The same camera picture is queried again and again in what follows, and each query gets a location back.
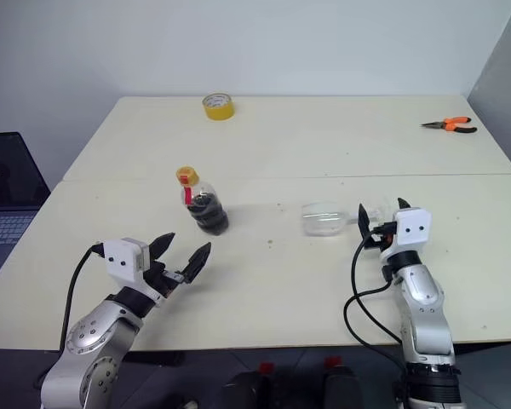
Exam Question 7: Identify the orange black pliers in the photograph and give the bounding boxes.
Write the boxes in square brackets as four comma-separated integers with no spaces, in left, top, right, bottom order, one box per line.
[419,116,479,135]

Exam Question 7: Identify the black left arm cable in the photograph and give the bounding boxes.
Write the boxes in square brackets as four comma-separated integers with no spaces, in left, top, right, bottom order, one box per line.
[58,242,108,357]

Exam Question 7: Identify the dark laptop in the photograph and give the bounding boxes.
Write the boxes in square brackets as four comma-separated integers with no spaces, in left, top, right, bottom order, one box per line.
[0,131,52,285]

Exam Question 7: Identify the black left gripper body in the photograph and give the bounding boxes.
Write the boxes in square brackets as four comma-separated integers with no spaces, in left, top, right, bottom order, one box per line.
[142,259,187,306]

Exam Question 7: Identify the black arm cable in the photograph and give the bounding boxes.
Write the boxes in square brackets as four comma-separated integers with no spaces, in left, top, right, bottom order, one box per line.
[58,242,108,357]
[343,228,412,384]

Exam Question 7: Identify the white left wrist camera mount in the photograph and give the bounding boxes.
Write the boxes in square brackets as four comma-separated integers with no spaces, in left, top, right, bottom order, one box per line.
[101,237,149,283]

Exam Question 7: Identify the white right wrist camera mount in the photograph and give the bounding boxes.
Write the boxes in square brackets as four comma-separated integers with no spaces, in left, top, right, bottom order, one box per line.
[393,207,433,247]

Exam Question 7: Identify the yellow tape roll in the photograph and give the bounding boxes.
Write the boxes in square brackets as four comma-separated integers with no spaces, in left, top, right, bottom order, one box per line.
[202,92,236,122]

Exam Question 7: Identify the dark rounded shape red top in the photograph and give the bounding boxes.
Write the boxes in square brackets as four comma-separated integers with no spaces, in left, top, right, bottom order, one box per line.
[223,361,278,409]
[321,356,365,409]

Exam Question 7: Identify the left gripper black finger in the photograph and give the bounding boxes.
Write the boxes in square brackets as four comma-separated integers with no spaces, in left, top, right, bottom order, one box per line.
[147,232,176,262]
[181,241,213,285]

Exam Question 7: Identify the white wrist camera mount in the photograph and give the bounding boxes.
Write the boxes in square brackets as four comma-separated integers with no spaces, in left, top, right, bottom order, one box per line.
[393,207,433,247]
[101,237,149,283]

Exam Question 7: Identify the small dark plastic bottle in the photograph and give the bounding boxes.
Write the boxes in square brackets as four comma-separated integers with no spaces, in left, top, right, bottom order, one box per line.
[179,178,230,236]

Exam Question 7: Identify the clear wine glass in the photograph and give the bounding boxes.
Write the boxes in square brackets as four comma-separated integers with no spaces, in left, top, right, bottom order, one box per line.
[301,201,393,238]

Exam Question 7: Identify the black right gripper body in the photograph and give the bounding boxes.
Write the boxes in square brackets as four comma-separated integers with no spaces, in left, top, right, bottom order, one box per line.
[364,221,398,253]

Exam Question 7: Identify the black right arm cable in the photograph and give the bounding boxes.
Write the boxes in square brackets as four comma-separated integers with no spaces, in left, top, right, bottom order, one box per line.
[343,228,412,384]

